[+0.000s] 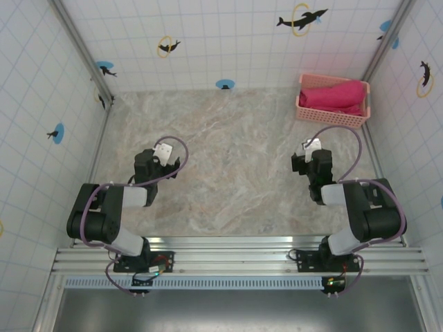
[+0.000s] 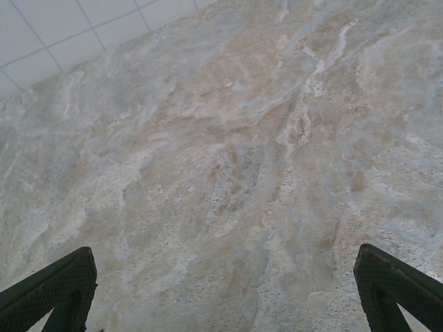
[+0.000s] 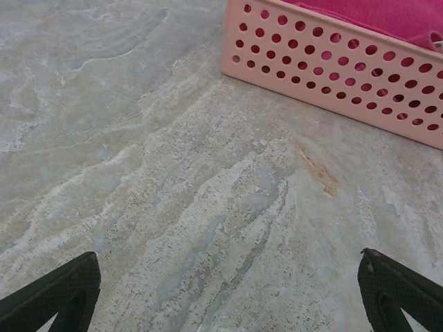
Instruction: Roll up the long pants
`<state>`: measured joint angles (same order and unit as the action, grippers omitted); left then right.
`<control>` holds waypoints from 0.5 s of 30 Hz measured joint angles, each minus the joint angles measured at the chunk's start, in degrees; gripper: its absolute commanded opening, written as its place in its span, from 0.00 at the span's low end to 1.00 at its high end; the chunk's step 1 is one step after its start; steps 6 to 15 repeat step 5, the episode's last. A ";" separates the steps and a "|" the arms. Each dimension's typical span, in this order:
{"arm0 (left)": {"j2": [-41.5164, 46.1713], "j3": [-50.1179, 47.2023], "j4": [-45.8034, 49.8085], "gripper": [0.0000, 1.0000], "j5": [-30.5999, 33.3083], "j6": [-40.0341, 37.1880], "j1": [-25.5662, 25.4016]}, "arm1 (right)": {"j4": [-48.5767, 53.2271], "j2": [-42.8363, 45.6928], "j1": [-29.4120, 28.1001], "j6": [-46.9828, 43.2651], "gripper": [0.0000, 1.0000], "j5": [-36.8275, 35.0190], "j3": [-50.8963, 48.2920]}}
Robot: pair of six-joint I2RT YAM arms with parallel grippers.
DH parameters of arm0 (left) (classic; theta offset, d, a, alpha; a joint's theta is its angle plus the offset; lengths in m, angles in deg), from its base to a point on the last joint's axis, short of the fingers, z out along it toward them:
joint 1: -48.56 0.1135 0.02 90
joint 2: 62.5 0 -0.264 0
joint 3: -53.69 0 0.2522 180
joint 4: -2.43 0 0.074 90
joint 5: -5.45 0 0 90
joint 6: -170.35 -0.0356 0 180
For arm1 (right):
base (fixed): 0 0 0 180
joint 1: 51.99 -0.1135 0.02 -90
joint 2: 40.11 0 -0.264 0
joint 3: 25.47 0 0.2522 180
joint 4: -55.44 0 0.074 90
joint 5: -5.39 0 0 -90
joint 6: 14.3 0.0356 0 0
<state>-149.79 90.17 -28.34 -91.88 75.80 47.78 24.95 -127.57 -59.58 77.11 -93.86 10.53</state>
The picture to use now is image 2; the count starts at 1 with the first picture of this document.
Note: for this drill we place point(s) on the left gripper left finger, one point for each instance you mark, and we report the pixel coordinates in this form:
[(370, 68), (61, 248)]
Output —
[(45, 297)]

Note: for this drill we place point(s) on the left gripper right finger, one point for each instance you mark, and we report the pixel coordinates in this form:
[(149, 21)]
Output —
[(398, 287)]

